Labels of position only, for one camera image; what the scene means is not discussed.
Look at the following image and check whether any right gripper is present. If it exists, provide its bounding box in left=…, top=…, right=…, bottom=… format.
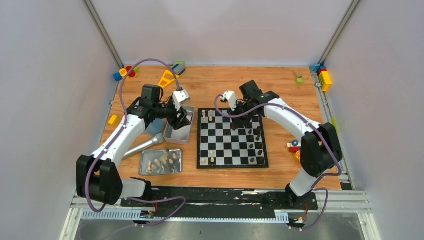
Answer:
left=227, top=101, right=258, bottom=129

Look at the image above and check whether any tin box with dark pieces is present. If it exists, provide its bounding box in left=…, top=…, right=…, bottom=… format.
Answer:
left=163, top=105, right=196, bottom=145

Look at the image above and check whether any black silver chess board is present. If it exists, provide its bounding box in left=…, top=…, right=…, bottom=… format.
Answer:
left=197, top=108, right=269, bottom=169

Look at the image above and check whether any tin lid with light pieces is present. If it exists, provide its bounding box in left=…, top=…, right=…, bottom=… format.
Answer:
left=138, top=148, right=183, bottom=176

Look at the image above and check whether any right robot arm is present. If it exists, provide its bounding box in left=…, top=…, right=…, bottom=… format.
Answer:
left=216, top=80, right=343, bottom=209

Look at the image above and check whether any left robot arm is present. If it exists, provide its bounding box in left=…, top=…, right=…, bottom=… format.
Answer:
left=76, top=84, right=191, bottom=207

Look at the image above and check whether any blue plastic bag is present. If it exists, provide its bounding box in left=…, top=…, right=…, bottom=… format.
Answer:
left=142, top=119, right=167, bottom=136

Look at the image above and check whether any silver microphone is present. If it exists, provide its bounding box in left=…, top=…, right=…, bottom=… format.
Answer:
left=123, top=133, right=165, bottom=159

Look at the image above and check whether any yellow toy saw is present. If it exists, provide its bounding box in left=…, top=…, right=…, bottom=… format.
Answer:
left=157, top=70, right=176, bottom=89

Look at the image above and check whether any blue green toy block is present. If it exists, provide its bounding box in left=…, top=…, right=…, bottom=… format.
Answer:
left=172, top=61, right=186, bottom=76

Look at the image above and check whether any colourful toy car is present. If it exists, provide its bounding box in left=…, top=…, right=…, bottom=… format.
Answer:
left=287, top=140, right=301, bottom=162

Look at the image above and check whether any small yellow block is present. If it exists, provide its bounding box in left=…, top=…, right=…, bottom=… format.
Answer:
left=107, top=115, right=120, bottom=126

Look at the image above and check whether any colourful toy blocks left corner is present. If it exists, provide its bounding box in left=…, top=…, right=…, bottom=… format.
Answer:
left=112, top=66, right=140, bottom=82

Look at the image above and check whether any colourful toy blocks corner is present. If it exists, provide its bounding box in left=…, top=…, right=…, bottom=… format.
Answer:
left=309, top=64, right=333, bottom=92
left=112, top=66, right=140, bottom=82

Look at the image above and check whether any colourful toy blocks right corner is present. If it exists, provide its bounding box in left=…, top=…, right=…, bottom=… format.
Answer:
left=309, top=64, right=333, bottom=92

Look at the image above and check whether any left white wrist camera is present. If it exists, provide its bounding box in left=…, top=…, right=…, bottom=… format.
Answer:
left=172, top=89, right=191, bottom=111

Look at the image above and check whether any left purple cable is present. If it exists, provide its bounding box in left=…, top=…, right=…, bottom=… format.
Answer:
left=84, top=58, right=187, bottom=229

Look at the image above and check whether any purple cable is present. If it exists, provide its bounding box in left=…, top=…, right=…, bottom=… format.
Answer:
left=84, top=58, right=187, bottom=229
left=214, top=94, right=343, bottom=232

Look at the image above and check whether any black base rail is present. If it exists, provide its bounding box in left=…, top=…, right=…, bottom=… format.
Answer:
left=120, top=186, right=319, bottom=221

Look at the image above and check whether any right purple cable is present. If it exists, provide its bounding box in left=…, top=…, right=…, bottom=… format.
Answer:
left=214, top=94, right=343, bottom=232

